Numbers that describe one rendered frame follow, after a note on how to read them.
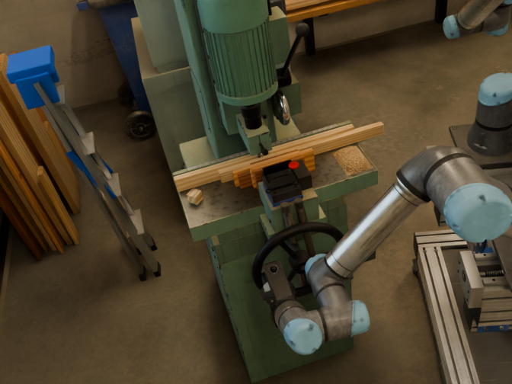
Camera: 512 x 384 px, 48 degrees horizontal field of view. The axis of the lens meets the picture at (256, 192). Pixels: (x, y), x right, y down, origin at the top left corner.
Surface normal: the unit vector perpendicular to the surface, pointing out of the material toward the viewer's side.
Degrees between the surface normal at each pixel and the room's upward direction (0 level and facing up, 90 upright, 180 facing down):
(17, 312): 0
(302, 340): 60
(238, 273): 90
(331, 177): 0
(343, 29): 90
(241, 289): 90
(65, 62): 90
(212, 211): 0
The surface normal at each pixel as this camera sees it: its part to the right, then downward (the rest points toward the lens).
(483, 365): -0.14, -0.74
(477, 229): 0.11, 0.58
